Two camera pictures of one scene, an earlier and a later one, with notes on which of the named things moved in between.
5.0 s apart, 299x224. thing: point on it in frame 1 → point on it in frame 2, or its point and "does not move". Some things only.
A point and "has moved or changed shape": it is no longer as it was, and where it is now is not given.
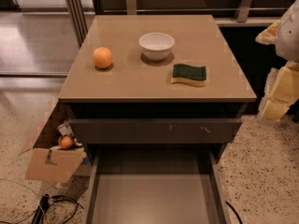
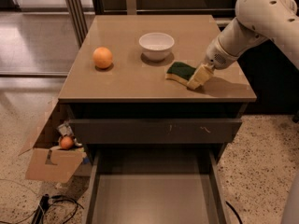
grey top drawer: [157, 131] does not move
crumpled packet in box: [65, 129] does not move
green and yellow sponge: [185, 74] has moved or changed shape
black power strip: [39, 213] does not move
